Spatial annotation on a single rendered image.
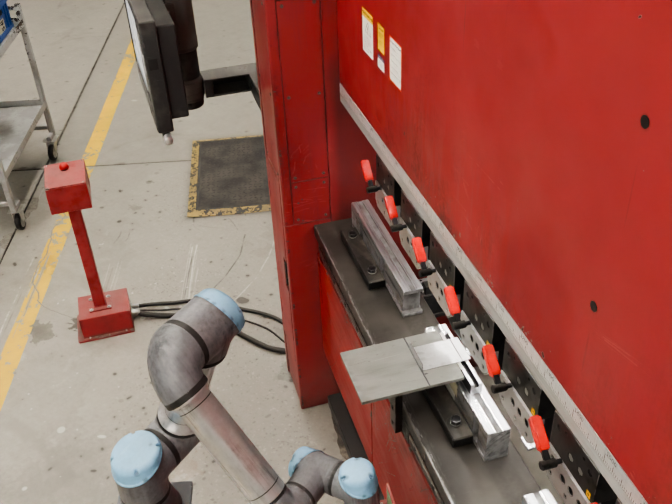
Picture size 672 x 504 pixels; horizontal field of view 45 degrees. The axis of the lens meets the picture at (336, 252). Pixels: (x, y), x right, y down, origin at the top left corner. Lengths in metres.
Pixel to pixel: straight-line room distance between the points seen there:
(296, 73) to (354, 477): 1.28
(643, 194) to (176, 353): 0.88
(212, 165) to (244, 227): 0.70
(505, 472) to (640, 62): 1.15
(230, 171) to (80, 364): 1.66
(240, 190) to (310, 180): 2.00
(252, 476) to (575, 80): 0.94
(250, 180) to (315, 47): 2.34
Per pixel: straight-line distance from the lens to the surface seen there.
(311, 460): 1.73
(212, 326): 1.61
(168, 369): 1.56
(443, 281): 1.92
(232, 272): 4.02
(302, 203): 2.69
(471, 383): 1.99
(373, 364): 2.03
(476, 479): 1.97
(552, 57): 1.29
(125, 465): 1.90
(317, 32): 2.45
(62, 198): 3.37
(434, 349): 2.07
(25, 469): 3.36
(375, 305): 2.39
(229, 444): 1.61
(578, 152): 1.26
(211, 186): 4.70
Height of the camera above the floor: 2.41
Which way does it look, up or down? 36 degrees down
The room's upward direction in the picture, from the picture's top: 3 degrees counter-clockwise
